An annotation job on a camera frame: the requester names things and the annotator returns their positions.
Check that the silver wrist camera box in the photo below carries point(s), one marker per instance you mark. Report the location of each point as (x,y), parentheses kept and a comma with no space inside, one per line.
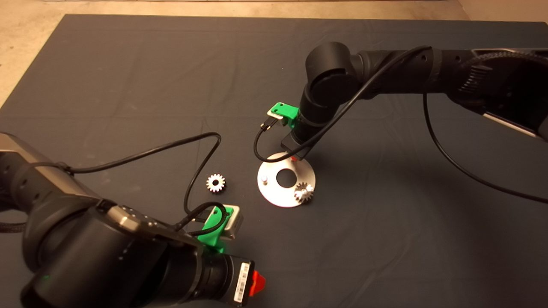
(234,222)
(274,113)

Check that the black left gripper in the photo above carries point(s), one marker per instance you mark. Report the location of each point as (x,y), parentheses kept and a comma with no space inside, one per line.
(220,282)

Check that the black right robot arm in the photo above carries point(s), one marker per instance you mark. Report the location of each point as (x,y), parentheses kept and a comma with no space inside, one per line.
(329,77)

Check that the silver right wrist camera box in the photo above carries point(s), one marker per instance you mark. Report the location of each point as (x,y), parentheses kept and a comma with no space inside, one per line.
(274,113)

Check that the green left camera mount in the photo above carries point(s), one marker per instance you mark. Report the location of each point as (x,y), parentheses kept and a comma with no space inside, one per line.
(212,233)

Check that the small steel planetary gear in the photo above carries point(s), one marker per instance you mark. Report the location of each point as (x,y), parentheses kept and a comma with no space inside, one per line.
(215,178)
(304,196)

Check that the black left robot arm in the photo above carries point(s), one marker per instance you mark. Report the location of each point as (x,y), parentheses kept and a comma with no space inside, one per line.
(85,261)

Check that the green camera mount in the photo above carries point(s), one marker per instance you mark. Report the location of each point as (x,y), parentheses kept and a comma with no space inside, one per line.
(289,112)
(212,233)

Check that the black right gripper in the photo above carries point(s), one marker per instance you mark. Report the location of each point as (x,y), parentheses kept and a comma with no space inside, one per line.
(297,143)

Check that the round metal carrier plate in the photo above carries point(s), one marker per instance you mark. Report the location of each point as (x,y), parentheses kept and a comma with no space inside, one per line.
(274,194)

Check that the green right camera mount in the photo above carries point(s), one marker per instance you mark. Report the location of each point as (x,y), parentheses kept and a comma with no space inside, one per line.
(289,112)

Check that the dark grey table cloth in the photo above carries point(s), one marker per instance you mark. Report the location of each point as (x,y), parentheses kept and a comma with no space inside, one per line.
(274,64)

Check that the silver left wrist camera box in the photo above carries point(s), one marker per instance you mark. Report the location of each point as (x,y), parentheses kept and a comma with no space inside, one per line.
(234,222)

